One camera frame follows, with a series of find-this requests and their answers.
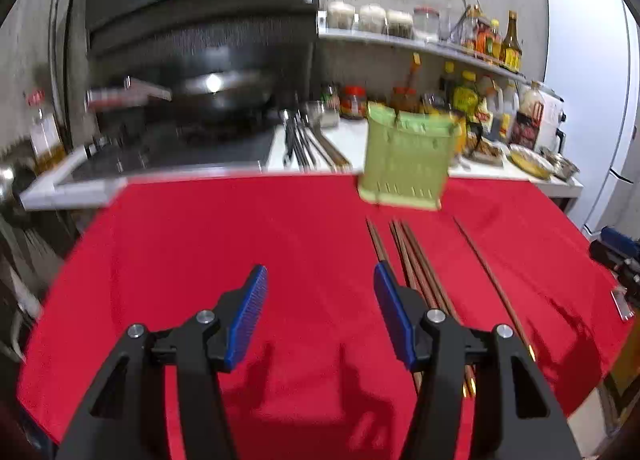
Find yellow cooking oil bottle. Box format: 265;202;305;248
487;19;502;61

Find red tablecloth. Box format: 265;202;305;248
15;172;636;460

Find glass cup of dark spice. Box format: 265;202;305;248
420;94;447;116

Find white plate of food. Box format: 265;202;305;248
465;137;506;166

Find orange-lidded sauce jar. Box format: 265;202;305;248
391;86;420;113

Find red-lidded glass jar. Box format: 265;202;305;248
413;6;441;42

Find tall dark brown bottle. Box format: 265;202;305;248
500;10;524;72

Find green plastic utensil holder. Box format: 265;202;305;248
356;101;463;212

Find white-lidded spice jar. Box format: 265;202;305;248
327;1;357;31
386;10;414;39
358;4;387;35

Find metal pipe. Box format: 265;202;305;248
49;0;82;141

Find red-labelled sauce bottle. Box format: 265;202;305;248
475;17;493;57

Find steel wok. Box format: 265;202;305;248
87;67;281;116

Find wooden chopsticks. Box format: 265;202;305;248
57;127;278;186

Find dark soy sauce bottle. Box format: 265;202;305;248
442;61;458;106

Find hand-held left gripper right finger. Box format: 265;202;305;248
374;262;583;460

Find red-lidded sauce jar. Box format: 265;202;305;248
340;85;368;120

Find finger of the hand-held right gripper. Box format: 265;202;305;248
589;226;640;268

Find dark bottle red handle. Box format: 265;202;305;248
512;81;546;151

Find steel bowl of food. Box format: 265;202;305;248
540;147;581;180

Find white refrigerator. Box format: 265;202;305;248
544;0;640;241

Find white plastic jug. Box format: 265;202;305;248
500;81;521;143

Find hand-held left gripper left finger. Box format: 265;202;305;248
55;265;268;460

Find clear bottle yellow cap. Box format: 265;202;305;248
462;4;482;52

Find clear oil bottle red label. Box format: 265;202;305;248
27;90;67;176

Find green squeeze bottle yellow cap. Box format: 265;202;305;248
452;70;481;123

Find brown gold-tipped chopstick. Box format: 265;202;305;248
453;216;536;360
311;128;347;174
389;221;468;398
319;128;353;172
402;223;460;323
395;221;476;395
365;218;424;395

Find shiny metal pot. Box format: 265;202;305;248
0;162;28;213

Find white kitchen appliance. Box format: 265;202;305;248
540;89;568;153

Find glass bowl of food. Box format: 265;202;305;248
507;144;556;180

